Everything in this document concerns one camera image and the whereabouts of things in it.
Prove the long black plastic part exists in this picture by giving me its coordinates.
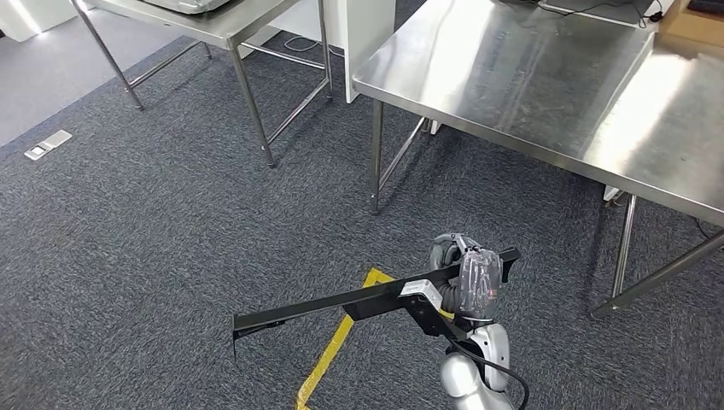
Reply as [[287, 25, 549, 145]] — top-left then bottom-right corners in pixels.
[[231, 246, 522, 361]]

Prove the stainless steel workbench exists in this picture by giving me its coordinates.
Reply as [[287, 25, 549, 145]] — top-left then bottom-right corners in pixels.
[[351, 0, 724, 319]]

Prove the silver metal plate part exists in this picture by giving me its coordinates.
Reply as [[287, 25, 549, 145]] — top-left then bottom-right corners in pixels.
[[139, 0, 234, 16]]

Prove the white cabinet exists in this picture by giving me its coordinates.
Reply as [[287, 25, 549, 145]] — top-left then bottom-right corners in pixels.
[[267, 0, 398, 105]]

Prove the stainless steel table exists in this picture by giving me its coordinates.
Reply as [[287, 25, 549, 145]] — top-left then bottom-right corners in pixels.
[[67, 0, 336, 170]]

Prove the silver floor socket plate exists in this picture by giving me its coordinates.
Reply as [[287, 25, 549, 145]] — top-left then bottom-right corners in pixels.
[[23, 128, 74, 162]]

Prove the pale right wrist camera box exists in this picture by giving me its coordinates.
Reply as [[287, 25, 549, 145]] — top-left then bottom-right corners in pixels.
[[400, 278, 446, 305]]

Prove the white floor cable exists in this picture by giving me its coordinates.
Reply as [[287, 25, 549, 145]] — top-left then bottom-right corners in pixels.
[[282, 34, 328, 55]]

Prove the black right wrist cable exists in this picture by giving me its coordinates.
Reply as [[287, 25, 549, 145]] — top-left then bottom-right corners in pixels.
[[445, 335, 532, 410]]

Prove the black laptop cable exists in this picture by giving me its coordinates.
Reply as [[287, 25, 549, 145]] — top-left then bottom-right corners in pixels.
[[537, 0, 664, 30]]

